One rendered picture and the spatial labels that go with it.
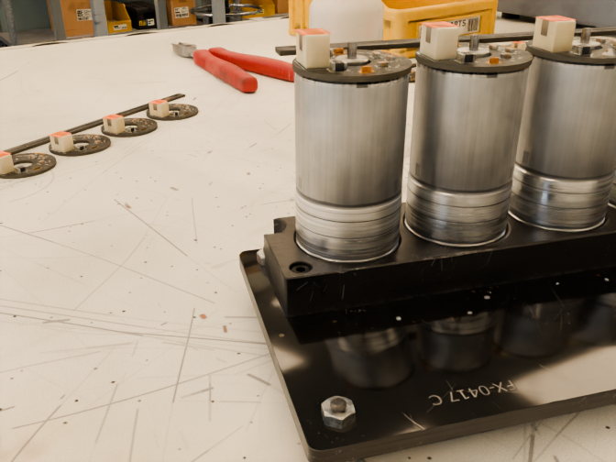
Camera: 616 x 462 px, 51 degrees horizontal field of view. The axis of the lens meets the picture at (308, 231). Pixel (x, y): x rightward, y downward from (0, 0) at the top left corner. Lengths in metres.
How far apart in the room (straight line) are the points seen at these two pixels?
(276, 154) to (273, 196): 0.04
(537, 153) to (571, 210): 0.02
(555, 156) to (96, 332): 0.12
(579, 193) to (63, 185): 0.17
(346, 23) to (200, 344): 0.18
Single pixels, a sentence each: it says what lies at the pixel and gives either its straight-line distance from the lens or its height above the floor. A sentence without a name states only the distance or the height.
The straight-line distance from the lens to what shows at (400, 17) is 0.43.
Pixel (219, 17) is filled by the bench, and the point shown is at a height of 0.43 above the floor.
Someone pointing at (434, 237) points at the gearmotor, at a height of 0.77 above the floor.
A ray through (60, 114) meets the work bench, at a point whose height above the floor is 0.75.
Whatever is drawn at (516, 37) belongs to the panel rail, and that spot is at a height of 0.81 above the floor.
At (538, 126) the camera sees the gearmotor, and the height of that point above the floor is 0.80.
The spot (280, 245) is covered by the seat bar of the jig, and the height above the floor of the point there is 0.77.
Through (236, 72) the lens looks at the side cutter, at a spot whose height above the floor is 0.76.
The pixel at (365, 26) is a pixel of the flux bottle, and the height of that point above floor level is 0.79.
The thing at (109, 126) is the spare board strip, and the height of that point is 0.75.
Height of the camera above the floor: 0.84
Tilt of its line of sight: 27 degrees down
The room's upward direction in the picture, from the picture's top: straight up
